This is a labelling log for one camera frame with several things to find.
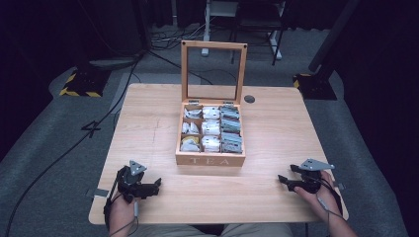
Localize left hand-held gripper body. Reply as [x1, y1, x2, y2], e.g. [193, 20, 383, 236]
[116, 160, 156, 200]

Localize person's left hand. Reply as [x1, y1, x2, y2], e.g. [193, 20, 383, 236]
[109, 194, 138, 220]

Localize black slanted stand pole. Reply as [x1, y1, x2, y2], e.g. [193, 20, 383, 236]
[308, 0, 362, 73]

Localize row of grey tea bags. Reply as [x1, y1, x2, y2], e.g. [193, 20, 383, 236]
[219, 105, 244, 154]

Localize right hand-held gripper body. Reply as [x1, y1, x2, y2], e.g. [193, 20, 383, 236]
[295, 158, 336, 195]

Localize black metal frame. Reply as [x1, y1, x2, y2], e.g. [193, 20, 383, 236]
[229, 0, 289, 66]

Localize person's left leg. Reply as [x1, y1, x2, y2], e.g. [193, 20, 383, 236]
[128, 224, 200, 237]

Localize yellow black striped stand base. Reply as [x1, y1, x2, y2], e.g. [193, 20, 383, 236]
[58, 67, 112, 98]
[293, 72, 338, 101]

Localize white desk leg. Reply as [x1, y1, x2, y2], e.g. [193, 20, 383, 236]
[201, 0, 239, 57]

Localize row of white tea bags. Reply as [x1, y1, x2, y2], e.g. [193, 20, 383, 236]
[201, 106, 221, 153]

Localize right gripper grey cable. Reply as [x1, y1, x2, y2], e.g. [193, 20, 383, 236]
[315, 196, 348, 237]

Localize white desk foot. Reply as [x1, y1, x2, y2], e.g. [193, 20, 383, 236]
[268, 29, 284, 60]

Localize bundle of floor cables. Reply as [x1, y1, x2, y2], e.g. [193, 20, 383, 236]
[149, 23, 211, 51]

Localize person's right leg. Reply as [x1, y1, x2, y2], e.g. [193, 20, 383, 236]
[219, 223, 294, 237]

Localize long black floor cable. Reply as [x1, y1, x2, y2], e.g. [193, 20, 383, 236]
[3, 52, 146, 237]

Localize person's right hand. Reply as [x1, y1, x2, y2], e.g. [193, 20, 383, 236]
[293, 171, 342, 216]

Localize person's leg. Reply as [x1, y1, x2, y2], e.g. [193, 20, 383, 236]
[219, 223, 294, 237]
[128, 224, 200, 237]

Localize wooden tea box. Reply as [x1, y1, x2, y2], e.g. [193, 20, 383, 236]
[175, 39, 248, 168]

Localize yellow tea bag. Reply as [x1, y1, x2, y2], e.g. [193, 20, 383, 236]
[182, 135, 201, 146]

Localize heap of silver tea bags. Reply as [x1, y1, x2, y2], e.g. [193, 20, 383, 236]
[182, 107, 203, 153]

